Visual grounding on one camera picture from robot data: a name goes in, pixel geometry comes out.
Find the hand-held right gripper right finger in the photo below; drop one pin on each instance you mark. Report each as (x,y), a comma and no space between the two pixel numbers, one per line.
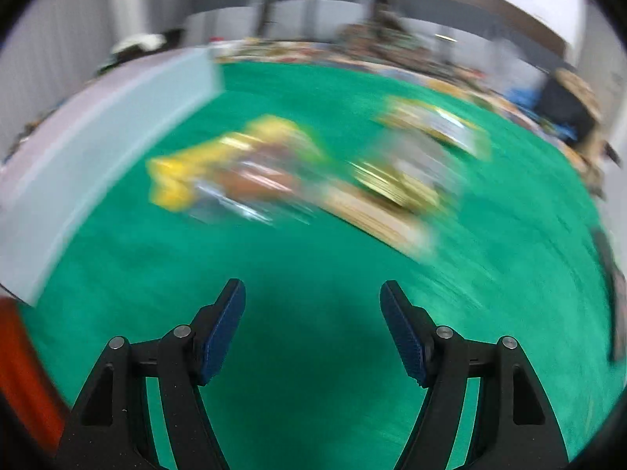
(406,338)

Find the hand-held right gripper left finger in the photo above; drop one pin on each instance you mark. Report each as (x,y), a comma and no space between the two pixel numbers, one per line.
(223,338)

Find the beige biscuit packet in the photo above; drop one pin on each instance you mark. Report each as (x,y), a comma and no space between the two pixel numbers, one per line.
(377,220)

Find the clear brown sausage packet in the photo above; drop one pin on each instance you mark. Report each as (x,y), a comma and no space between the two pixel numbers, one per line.
(254,186)

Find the gold green pickle bag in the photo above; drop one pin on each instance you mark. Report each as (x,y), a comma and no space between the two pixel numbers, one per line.
(406,176)

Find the plain yellow snack bag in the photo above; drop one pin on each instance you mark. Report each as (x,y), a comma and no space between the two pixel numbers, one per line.
(171,176)

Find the yellow snack packet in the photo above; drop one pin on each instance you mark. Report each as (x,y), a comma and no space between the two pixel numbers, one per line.
(436,125)

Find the green floral blanket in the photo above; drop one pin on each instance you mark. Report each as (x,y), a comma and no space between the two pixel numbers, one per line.
(313,264)

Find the black bag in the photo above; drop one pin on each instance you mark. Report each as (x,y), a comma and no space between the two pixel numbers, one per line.
(563,107)

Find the dark floral cloth bundle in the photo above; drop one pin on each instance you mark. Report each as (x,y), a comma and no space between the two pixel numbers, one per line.
(387,29)

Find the grey banded pillow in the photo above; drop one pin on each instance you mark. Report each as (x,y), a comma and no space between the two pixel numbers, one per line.
(225,19)
(333,17)

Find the grey curtain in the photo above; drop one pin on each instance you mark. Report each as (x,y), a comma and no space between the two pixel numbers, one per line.
(73,19)

